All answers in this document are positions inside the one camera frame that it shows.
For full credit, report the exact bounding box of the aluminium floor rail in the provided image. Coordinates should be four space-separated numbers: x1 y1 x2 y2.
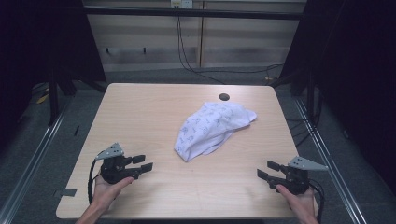
293 97 369 224
0 101 73 224

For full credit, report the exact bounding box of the yellow floor object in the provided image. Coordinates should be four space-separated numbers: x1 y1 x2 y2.
35 92 50 105

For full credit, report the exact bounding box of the bundle of black floor cables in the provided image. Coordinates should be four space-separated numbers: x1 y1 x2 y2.
285 90 323 148

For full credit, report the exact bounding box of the white printed towel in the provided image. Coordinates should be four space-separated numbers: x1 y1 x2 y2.
174 101 258 163

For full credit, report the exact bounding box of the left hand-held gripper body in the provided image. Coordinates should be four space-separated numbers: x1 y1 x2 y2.
94 142 143 185

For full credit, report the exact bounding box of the person's right hand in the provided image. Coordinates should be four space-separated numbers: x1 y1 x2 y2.
276 184 318 219

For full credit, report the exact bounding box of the black curtain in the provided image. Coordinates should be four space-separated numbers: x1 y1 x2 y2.
0 0 107 147
274 0 396 188

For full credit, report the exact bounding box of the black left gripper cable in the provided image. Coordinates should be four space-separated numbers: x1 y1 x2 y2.
87 158 104 205

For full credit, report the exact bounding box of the black metal stand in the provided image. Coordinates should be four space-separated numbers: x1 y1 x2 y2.
47 69 61 127

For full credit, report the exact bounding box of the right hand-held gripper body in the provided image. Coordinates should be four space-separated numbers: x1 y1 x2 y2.
266 156 329 196

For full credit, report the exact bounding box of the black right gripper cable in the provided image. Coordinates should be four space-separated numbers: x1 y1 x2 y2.
307 178 326 224

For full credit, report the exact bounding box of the person's left hand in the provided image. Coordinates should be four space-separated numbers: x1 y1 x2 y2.
92 175 134 213

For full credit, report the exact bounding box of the black hanging power cable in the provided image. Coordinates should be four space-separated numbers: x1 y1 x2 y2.
175 7 285 85

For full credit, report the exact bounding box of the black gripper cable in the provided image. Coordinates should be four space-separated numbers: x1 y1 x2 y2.
87 158 104 205
307 178 326 224

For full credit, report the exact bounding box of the black horizontal metal bar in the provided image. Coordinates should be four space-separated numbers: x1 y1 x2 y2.
83 7 309 21

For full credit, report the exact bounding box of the grey tape strip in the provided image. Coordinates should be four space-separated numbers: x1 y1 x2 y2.
53 188 78 199

